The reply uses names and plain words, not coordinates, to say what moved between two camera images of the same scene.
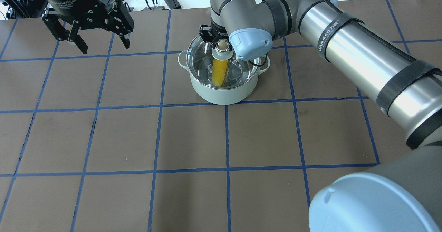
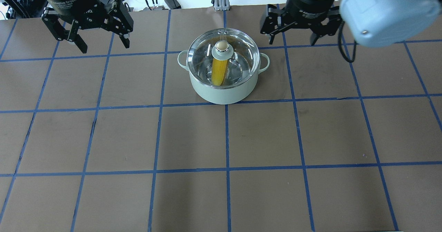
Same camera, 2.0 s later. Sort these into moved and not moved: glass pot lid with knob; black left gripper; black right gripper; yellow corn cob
Moved: black right gripper
Not moved: yellow corn cob; black left gripper; glass pot lid with knob
